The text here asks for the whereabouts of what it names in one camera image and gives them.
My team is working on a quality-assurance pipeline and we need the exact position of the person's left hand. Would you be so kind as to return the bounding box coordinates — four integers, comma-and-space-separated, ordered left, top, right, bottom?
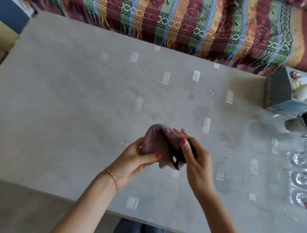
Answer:
106, 137, 163, 190

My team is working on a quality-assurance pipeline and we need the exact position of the person's right hand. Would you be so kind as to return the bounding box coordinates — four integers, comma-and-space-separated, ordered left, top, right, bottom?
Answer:
172, 128, 216, 200

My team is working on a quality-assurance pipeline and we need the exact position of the mauve cleaning cloth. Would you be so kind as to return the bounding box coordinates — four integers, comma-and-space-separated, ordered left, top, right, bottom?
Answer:
140, 124, 198, 171

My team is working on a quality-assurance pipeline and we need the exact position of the glass kettle with black lid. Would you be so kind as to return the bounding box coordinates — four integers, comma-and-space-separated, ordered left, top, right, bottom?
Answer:
249, 111, 307, 144

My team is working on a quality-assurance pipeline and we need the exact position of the blue fabric organizer box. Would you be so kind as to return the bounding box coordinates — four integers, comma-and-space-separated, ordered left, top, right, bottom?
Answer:
264, 66, 307, 115

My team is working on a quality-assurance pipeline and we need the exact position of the person's left forearm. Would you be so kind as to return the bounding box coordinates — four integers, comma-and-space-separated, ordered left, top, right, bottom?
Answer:
50, 173, 120, 233

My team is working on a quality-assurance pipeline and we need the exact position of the person's blue jeans leg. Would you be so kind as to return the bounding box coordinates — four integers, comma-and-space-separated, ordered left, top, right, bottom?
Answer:
113, 217, 166, 233

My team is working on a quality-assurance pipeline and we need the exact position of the grey table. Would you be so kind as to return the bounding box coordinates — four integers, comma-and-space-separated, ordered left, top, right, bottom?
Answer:
0, 11, 307, 233

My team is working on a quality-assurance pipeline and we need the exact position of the cream white bottle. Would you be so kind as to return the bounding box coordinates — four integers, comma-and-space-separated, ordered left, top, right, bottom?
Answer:
293, 85, 307, 101

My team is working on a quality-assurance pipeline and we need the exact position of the colourful striped woven sofa throw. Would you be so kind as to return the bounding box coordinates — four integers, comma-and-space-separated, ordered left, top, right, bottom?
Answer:
28, 0, 307, 75

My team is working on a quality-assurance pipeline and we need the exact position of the red string bracelet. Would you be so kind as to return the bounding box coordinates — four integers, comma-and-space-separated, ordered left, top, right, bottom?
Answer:
105, 167, 120, 191

